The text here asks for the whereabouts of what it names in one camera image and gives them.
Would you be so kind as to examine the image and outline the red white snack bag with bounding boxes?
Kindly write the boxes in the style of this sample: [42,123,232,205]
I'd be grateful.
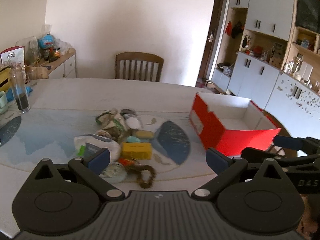
[1,46,25,66]

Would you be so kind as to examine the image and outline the wooden slat chair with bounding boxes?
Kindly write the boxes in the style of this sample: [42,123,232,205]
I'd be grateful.
[115,52,164,82]

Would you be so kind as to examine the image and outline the yellow oblong sponge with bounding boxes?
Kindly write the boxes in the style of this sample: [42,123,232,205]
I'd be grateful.
[134,130,154,140]

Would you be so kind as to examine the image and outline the white side cabinet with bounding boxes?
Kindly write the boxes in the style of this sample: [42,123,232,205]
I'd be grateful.
[36,48,76,80]

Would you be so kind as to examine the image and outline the brown entrance door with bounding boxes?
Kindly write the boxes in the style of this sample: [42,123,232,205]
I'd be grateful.
[198,0,224,79]

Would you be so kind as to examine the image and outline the white tooth plush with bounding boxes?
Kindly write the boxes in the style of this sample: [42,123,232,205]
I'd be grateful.
[74,134,121,163]

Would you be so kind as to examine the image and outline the teal soft toy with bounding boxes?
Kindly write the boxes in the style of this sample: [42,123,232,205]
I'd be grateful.
[125,136,141,143]

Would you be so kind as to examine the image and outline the blue cloth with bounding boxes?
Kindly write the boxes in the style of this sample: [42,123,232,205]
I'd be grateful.
[6,86,33,102]

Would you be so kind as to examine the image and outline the printed table mat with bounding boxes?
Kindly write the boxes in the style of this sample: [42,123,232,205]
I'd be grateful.
[1,109,213,181]

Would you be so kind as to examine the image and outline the dark item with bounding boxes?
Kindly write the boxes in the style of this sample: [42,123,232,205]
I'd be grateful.
[120,108,136,115]

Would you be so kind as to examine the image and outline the tall glass jar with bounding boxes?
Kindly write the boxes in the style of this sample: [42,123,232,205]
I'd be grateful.
[10,67,30,113]

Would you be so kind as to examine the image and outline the operator hand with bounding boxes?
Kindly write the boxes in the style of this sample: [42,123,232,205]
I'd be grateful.
[296,194,320,239]

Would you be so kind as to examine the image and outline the brown bead bracelet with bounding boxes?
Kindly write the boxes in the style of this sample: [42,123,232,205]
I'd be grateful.
[126,164,156,189]

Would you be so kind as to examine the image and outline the white wall cabinet unit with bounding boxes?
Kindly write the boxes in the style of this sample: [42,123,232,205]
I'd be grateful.
[212,0,319,138]

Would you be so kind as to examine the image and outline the red orange toy figure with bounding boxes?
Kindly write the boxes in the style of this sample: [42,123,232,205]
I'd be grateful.
[118,158,135,167]

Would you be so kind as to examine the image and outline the green haired doll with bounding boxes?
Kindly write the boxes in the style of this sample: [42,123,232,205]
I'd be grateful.
[95,109,121,129]

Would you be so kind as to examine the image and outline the red shoe box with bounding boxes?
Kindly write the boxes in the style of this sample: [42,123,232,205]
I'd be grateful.
[189,92,280,157]

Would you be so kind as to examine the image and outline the dark foil packet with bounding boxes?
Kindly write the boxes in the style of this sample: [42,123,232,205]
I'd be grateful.
[84,142,101,159]

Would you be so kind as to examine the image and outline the yellow tissue box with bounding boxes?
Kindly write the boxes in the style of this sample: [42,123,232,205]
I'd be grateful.
[0,67,11,92]

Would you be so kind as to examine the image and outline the blue globe toy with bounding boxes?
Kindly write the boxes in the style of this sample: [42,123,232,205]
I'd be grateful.
[37,34,54,49]

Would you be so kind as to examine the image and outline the mint green mug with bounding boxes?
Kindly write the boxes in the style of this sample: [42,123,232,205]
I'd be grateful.
[0,91,8,115]

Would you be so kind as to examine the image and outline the white mesh bag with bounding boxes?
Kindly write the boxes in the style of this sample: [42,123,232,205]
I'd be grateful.
[126,116,142,130]

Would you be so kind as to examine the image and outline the yellow small box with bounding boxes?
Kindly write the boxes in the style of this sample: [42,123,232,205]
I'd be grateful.
[121,142,152,160]

